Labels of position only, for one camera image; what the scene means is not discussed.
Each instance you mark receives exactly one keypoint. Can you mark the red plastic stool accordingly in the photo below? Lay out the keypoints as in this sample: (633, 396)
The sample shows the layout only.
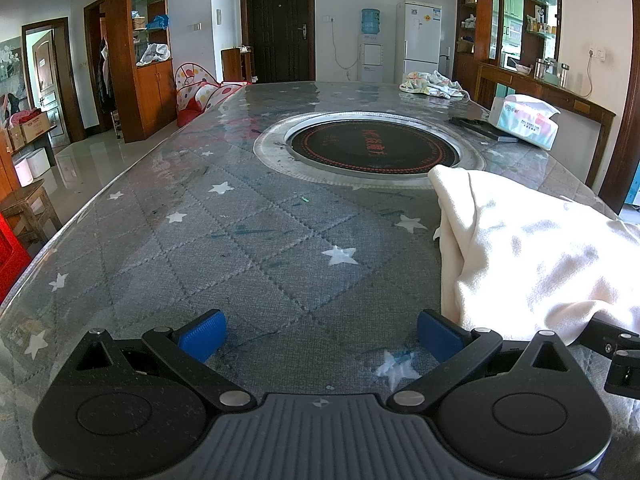
(10, 255)

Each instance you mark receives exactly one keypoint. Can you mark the wooden wall shelf unit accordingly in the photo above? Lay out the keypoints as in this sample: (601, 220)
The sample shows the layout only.
(480, 25)

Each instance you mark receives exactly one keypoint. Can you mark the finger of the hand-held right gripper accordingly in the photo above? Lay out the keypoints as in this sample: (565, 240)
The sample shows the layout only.
(600, 332)

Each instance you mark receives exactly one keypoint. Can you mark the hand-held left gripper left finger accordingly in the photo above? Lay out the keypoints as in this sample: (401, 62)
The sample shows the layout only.
(202, 335)

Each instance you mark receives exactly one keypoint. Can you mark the grey quilted star tablecloth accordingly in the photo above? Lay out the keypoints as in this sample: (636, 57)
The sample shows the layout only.
(250, 240)

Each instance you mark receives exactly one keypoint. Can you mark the hanging coats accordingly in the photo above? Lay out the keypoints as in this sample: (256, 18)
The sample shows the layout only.
(105, 80)

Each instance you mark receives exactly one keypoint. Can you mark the cardboard box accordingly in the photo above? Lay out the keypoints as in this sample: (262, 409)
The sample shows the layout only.
(34, 127)

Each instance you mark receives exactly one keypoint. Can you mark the white storage boxes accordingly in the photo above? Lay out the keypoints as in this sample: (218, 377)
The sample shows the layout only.
(32, 167)

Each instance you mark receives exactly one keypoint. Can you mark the blue plastic bag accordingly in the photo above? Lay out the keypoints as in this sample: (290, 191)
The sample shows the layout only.
(159, 22)

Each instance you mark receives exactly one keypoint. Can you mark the cream garment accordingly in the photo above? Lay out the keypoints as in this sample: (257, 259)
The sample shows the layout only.
(525, 240)

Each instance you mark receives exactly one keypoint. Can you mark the crumpled patterned cloth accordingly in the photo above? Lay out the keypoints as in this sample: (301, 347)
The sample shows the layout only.
(432, 84)

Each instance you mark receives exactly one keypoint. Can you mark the pink dotted play tent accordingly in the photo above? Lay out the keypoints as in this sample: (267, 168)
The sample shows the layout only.
(200, 95)

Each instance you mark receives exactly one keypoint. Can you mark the soft tissue pack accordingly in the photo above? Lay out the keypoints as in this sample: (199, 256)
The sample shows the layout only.
(525, 122)

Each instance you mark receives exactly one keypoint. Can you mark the wooden interior door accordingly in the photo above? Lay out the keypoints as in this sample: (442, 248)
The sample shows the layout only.
(47, 70)

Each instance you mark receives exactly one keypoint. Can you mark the tall wooden shelf cabinet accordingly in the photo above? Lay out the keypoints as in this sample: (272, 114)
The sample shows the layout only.
(150, 95)

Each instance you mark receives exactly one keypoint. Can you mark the glass jars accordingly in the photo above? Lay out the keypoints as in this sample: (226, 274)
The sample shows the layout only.
(547, 71)

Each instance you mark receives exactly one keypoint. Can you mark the black notebook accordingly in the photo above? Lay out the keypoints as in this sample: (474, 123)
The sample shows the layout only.
(480, 127)

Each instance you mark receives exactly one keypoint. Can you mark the dark entrance door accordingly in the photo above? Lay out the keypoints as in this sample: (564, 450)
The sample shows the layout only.
(277, 25)

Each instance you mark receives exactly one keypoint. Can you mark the white water dispenser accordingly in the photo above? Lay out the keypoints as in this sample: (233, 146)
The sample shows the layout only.
(371, 60)

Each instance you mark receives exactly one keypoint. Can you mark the wall painting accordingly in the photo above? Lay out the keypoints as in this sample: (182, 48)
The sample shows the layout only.
(10, 75)

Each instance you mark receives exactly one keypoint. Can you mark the white plastic bag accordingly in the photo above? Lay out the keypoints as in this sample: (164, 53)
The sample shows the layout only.
(152, 55)

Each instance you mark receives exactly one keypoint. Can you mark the white refrigerator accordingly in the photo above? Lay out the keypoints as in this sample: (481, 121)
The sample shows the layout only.
(417, 40)

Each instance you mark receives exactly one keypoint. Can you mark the wooden stool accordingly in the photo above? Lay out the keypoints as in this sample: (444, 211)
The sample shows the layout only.
(30, 205)

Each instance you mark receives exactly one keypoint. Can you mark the blue water bottle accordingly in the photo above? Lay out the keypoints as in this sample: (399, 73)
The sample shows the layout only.
(371, 21)

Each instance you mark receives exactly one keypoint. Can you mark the round hotpot recess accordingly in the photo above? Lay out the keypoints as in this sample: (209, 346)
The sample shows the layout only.
(370, 145)

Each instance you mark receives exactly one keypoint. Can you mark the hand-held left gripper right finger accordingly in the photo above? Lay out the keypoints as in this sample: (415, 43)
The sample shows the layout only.
(440, 335)

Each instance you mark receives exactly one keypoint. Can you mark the small wooden shoe cabinet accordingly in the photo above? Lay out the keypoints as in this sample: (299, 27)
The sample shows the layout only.
(232, 65)

